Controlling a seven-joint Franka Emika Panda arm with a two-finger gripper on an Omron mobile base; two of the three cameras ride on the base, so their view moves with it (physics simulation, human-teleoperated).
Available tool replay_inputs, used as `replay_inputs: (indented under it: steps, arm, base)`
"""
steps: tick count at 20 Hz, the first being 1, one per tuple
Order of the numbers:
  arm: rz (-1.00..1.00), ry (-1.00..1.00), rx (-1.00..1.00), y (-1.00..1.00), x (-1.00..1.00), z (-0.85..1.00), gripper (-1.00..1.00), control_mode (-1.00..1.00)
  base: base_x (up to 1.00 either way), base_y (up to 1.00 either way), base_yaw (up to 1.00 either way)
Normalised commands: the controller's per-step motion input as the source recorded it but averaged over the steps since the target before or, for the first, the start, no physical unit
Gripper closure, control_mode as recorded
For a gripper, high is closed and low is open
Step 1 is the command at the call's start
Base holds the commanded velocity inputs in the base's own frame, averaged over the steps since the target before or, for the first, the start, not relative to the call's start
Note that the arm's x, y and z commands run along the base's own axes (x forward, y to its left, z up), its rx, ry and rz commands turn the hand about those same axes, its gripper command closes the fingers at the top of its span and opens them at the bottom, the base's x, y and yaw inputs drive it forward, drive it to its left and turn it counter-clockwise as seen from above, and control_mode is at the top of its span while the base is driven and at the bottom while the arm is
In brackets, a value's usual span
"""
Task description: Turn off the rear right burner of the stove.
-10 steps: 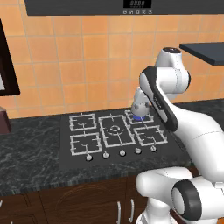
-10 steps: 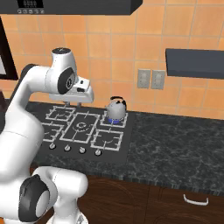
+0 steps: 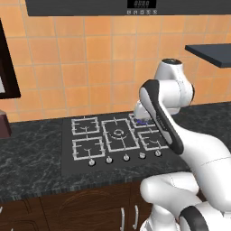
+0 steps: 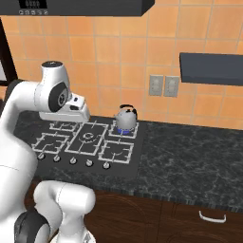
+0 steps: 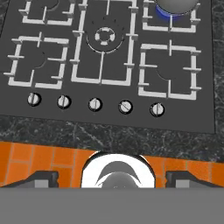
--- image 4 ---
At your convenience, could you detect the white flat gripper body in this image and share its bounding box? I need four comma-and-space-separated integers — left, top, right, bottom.
39, 102, 91, 123

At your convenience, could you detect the blue burner flame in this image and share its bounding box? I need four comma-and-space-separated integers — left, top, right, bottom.
117, 126, 136, 134

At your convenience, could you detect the black hob with white grates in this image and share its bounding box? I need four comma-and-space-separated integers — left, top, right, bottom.
29, 118, 148, 178

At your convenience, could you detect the black range hood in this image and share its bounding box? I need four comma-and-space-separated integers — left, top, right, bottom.
0, 0, 156, 18

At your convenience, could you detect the dark wood cupboard door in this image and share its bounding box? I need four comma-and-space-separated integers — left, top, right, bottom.
83, 189, 164, 243

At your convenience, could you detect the dark wood drawer front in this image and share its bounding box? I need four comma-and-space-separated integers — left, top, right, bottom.
157, 200, 243, 243

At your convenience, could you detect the silver kettle with black handle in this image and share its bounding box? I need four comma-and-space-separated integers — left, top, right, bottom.
114, 103, 139, 131

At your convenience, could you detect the grey wall socket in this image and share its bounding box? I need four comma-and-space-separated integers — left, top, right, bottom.
163, 75, 180, 98
148, 74, 165, 97

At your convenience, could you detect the dark grey wall shelf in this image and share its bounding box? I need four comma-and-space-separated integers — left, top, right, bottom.
178, 51, 243, 87

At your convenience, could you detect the white drawer handle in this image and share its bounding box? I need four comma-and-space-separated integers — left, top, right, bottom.
197, 210, 228, 224

